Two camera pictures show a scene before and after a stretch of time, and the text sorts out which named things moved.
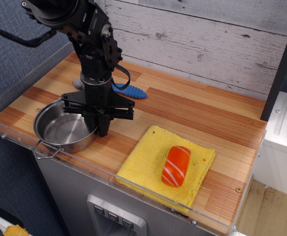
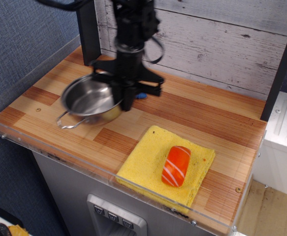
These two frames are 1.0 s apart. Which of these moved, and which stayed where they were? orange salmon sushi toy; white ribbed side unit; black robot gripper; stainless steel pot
Moved: stainless steel pot; black robot gripper
Stayed: white ribbed side unit; orange salmon sushi toy
